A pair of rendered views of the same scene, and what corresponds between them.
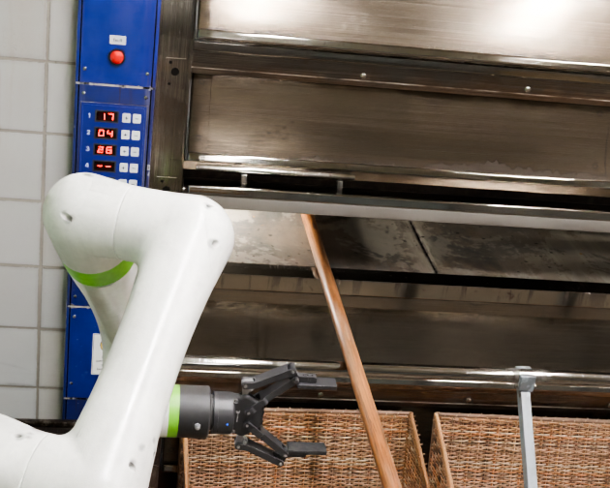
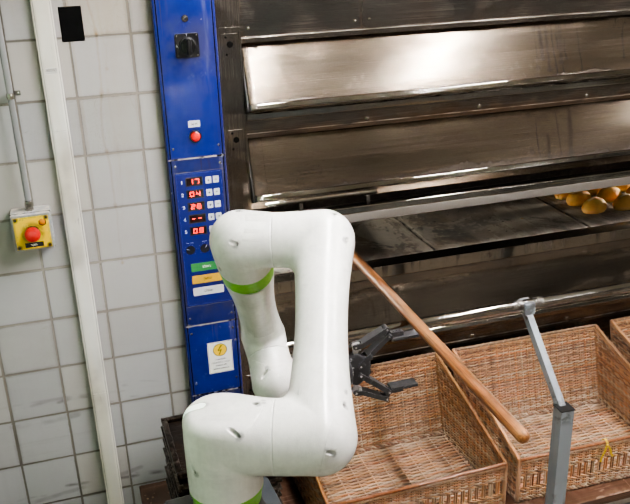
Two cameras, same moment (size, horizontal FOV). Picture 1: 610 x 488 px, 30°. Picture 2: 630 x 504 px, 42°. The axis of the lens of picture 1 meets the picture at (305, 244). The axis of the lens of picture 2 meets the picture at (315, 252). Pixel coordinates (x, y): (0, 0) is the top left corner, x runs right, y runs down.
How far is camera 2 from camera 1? 36 cm
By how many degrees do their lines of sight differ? 6
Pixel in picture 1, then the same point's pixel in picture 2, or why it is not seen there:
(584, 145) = (522, 138)
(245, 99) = (287, 150)
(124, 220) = (277, 236)
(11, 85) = (120, 172)
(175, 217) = (315, 226)
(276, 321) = not seen: hidden behind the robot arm
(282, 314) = not seen: hidden behind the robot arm
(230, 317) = not seen: hidden behind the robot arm
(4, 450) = (251, 415)
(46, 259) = (164, 296)
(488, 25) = (447, 66)
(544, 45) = (486, 73)
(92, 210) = (251, 234)
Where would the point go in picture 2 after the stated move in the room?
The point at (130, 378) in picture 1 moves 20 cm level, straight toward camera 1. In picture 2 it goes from (322, 345) to (359, 404)
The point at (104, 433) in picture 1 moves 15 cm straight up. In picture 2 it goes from (318, 387) to (316, 306)
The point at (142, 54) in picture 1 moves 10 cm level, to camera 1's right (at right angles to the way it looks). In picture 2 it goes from (213, 131) to (250, 129)
